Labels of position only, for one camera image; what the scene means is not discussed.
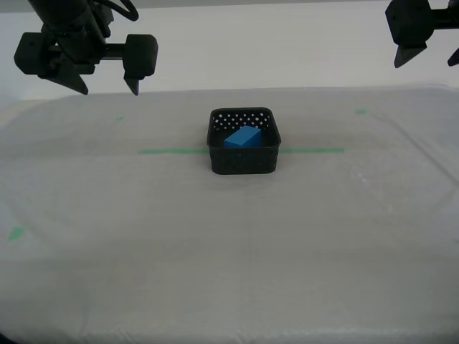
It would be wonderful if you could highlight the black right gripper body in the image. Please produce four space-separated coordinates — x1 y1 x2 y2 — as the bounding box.
385 0 459 48

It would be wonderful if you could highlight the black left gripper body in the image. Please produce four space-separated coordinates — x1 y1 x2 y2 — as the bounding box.
13 24 159 79

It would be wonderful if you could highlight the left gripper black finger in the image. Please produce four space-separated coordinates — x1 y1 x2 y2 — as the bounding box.
123 72 145 97
38 63 90 96

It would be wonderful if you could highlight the blue rectangular block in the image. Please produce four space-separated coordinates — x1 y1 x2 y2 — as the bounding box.
224 125 262 148

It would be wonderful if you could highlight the black perforated plastic basket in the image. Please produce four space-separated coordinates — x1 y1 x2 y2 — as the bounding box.
206 105 283 176

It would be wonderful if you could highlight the long green tape strip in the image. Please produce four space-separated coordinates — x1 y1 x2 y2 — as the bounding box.
138 147 345 156

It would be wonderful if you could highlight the white table cloth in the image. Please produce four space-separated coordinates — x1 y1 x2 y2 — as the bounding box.
0 84 459 344

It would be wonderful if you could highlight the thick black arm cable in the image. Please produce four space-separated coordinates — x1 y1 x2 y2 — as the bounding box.
92 0 140 22

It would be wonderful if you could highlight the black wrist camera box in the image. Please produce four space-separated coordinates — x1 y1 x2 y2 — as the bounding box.
93 5 115 39

